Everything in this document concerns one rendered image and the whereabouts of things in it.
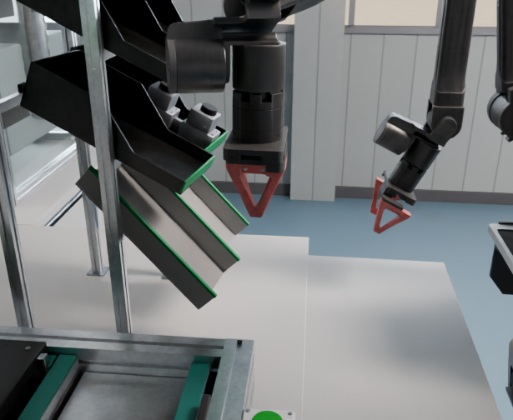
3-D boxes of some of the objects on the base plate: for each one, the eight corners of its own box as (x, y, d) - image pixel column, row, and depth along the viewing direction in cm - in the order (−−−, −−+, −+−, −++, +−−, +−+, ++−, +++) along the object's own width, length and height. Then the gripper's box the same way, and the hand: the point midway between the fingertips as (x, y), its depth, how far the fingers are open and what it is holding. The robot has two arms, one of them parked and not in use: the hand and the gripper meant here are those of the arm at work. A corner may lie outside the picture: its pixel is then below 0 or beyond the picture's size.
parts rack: (183, 271, 131) (159, -138, 99) (137, 377, 98) (79, -188, 66) (93, 267, 133) (41, -137, 101) (17, 370, 100) (-95, -183, 68)
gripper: (287, 99, 59) (281, 237, 65) (291, 79, 68) (286, 201, 74) (220, 97, 59) (221, 232, 66) (233, 77, 69) (233, 198, 75)
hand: (256, 209), depth 70 cm, fingers closed
